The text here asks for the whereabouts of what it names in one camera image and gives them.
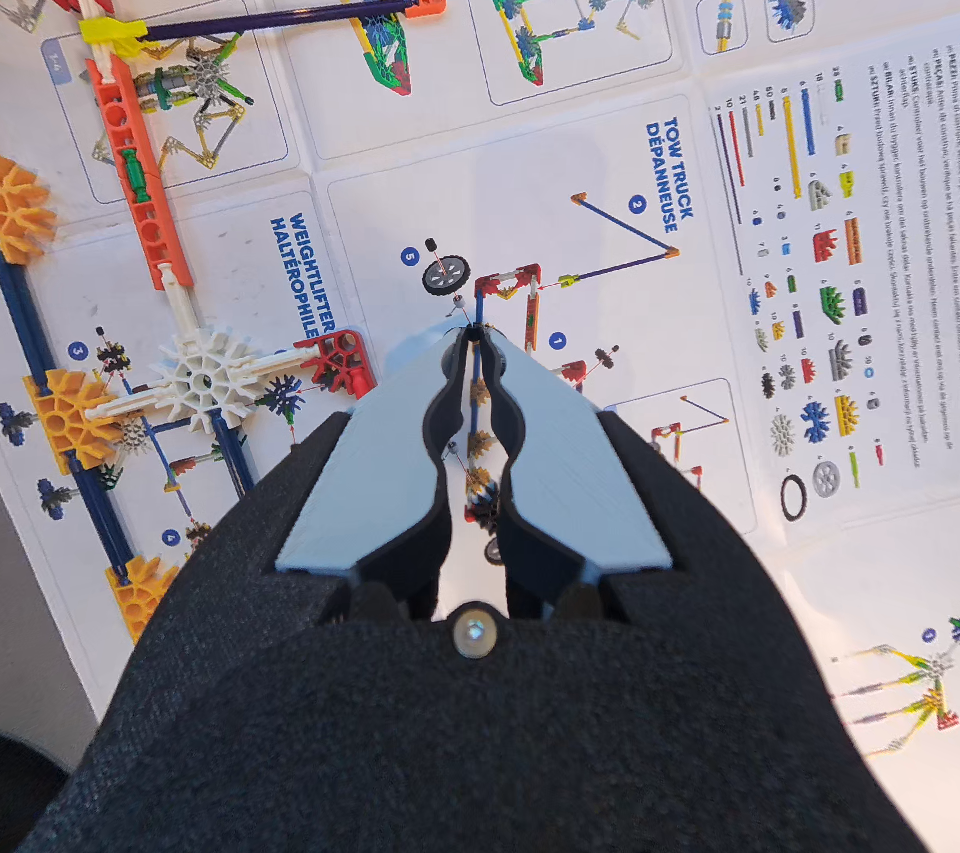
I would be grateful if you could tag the colourful rod connector frame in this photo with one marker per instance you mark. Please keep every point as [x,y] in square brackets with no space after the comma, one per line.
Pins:
[203,376]

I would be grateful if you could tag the yellow-green clip connector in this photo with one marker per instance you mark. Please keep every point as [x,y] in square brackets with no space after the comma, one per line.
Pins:
[113,36]

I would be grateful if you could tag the white building instruction sheet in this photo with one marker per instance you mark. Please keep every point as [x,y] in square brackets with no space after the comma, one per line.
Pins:
[450,163]

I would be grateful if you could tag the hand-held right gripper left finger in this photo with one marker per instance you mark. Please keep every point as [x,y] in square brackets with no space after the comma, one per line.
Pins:
[368,493]

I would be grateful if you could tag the purple plastic rod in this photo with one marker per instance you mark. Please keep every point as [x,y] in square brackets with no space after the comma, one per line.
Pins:
[270,19]

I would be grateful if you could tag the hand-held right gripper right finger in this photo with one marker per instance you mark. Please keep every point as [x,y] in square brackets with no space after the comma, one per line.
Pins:
[578,493]

